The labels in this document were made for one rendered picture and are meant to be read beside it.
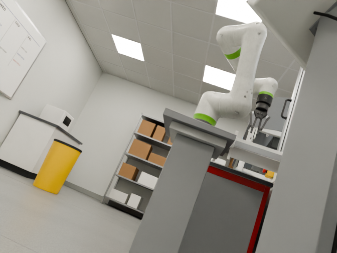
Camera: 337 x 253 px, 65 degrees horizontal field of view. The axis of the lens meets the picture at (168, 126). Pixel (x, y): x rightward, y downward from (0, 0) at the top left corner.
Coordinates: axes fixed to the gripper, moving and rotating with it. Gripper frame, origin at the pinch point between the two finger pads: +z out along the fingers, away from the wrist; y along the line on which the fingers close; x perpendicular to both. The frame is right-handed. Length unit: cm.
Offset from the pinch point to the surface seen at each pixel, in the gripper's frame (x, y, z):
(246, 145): 7.6, 2.2, 10.9
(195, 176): 35, 21, 42
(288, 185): 97, -4, 46
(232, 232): -16, -6, 58
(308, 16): 96, 1, -2
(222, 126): -420, 46, -155
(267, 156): 7.6, -9.9, 13.4
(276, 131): -85, -23, -41
